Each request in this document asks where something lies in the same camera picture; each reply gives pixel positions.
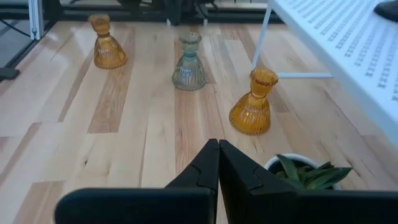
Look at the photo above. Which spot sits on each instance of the amber ribbed glass candle holder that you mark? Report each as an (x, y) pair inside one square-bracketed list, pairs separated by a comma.
[(252, 115), (109, 53)]

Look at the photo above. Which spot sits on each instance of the clear ribbed glass candle holder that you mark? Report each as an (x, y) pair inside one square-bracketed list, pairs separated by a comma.
[(189, 74)]

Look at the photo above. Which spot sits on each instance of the white pot with green plant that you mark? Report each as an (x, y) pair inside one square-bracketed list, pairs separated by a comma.
[(308, 177)]

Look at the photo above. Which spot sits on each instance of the white metal post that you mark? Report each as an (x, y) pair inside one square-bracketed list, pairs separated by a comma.
[(35, 18)]

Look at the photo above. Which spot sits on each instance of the white perforated metal shelf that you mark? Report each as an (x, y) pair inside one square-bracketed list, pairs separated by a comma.
[(342, 46)]

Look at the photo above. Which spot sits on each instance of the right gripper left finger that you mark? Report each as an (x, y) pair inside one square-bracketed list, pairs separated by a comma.
[(202, 174)]

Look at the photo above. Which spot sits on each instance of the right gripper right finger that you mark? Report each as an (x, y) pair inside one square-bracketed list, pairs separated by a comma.
[(242, 193)]

